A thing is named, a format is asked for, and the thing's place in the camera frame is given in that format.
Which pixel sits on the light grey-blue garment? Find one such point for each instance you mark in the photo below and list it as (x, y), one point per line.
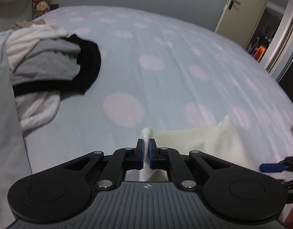
(5, 124)

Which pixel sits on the small beige cloth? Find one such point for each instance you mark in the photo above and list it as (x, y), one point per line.
(24, 23)

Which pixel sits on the orange item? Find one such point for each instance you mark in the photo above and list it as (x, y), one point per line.
(259, 52)

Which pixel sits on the black garment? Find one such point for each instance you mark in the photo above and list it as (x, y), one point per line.
(89, 57)

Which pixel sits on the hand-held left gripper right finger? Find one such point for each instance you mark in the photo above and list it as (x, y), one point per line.
(151, 155)

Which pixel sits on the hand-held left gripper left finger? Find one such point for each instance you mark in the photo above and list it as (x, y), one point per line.
(141, 155)

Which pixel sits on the clear tube of plush toys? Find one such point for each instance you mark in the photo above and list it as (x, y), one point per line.
(41, 4)

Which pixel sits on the cream door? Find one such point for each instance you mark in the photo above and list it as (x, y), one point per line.
(246, 16)

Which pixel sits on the grey garment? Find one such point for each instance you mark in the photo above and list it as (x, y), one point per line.
(46, 64)

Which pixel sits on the cream turtleneck sweater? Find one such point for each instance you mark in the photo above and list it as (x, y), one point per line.
(232, 143)

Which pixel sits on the white knit top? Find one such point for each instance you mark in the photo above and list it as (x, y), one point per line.
(29, 38)

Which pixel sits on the white door frame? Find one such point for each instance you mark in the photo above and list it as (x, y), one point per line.
(282, 40)

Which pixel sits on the dark wall outlet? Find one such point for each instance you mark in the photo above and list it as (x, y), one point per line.
(54, 6)

